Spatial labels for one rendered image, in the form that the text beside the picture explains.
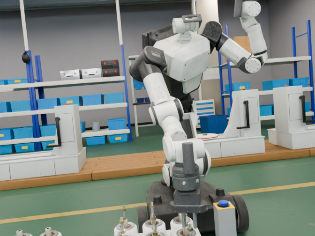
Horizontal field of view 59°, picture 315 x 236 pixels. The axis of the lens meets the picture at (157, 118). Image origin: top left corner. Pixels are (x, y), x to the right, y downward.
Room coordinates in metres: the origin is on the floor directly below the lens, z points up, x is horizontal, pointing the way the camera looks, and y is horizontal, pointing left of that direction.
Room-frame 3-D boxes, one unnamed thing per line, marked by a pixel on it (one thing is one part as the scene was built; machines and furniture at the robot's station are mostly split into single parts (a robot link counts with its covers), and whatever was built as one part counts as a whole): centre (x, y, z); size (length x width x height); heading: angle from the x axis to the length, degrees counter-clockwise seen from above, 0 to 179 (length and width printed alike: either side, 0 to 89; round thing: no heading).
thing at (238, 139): (3.31, -0.75, 0.45); 0.82 x 0.57 x 0.74; 96
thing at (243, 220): (1.50, -0.40, 0.10); 0.20 x 0.05 x 0.20; 6
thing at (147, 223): (1.13, 0.05, 0.25); 0.08 x 0.08 x 0.01
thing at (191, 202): (0.90, -0.08, 0.45); 0.13 x 0.10 x 0.12; 75
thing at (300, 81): (6.16, -3.09, 0.90); 0.50 x 0.38 x 0.21; 7
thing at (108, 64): (5.75, 0.87, 1.57); 0.42 x 0.34 x 0.17; 5
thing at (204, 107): (6.70, -1.09, 0.35); 0.57 x 0.47 x 0.69; 6
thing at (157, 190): (1.72, -0.11, 0.19); 0.64 x 0.52 x 0.33; 6
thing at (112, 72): (5.75, 0.87, 1.41); 0.42 x 0.34 x 0.17; 7
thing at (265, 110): (6.08, -2.23, 0.36); 0.50 x 0.38 x 0.21; 7
